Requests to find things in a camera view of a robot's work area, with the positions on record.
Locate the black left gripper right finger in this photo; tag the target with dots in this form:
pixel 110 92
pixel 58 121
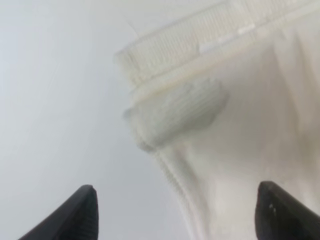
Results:
pixel 280 216

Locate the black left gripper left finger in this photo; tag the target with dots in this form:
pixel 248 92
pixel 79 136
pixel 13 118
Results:
pixel 76 219

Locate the cream white towel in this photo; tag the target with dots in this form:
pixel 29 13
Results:
pixel 225 99

